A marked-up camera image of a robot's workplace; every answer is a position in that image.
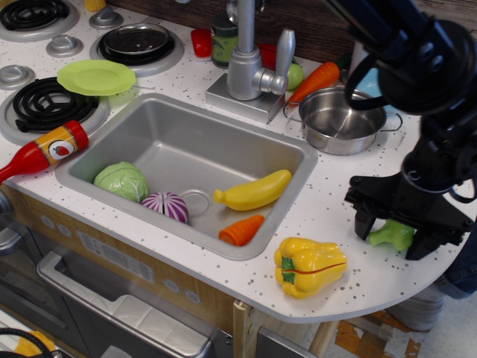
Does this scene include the whole orange toy carrot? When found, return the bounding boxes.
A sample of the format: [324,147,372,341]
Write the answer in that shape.
[288,62,341,102]

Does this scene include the grey vertical pole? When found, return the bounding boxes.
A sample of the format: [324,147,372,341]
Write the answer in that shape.
[341,41,368,85]

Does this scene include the green toy broccoli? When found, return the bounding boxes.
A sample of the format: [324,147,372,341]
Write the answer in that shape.
[368,219,414,251]

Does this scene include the yellow object bottom left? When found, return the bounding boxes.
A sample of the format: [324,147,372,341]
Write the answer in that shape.
[14,331,56,357]

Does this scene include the grey stove knob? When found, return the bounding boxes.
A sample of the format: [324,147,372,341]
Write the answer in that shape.
[0,65,36,90]
[46,34,83,58]
[89,5,124,30]

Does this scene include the yellow toy banana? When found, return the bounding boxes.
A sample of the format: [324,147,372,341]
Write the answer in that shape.
[213,169,292,211]

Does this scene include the yellow toy bell pepper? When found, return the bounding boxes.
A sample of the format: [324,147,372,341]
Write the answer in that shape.
[274,237,347,299]

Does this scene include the black stove coil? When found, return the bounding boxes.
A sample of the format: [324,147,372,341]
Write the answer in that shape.
[1,0,70,31]
[13,77,100,133]

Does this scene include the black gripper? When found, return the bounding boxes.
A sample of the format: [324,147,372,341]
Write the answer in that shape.
[345,171,476,260]

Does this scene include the light blue plastic bowl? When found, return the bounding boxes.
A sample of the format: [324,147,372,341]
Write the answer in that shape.
[356,68,382,98]

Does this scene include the green toy can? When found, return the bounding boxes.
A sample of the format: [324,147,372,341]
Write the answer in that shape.
[211,13,238,69]

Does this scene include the purple toy onion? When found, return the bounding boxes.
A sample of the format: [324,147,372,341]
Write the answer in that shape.
[141,192,189,224]

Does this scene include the green toy cabbage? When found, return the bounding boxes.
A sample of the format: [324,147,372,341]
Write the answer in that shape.
[93,162,149,203]

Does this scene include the green toy pear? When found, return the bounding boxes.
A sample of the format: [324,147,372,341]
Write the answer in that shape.
[287,63,305,90]

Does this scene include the orange carrot piece in sink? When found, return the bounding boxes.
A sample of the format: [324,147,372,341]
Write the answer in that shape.
[218,215,265,246]

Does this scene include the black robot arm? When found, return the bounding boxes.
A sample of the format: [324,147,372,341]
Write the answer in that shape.
[329,1,476,260]

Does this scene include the yellow toy corn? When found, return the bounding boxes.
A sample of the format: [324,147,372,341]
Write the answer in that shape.
[84,0,107,12]

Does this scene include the silver oven door handle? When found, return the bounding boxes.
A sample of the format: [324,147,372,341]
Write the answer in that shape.
[37,252,213,357]

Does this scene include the black rear stove coil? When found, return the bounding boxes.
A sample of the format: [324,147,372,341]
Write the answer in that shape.
[1,0,70,31]

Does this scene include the red toy ketchup bottle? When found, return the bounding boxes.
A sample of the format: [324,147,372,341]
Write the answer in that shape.
[1,120,89,183]

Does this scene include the black front stove coil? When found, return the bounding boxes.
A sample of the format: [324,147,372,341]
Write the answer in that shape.
[13,77,100,133]

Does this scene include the steel pot lid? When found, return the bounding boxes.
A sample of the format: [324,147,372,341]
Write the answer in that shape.
[102,23,171,54]

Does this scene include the red toy pepper piece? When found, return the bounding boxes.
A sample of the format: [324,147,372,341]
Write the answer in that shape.
[191,28,212,61]

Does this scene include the light green plastic plate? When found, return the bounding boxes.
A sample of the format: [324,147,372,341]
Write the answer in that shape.
[57,60,136,96]

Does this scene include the silver toy faucet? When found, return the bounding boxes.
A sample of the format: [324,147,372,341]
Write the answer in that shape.
[205,0,296,124]

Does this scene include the stainless steel pot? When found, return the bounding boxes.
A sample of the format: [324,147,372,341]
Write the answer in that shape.
[282,87,403,156]

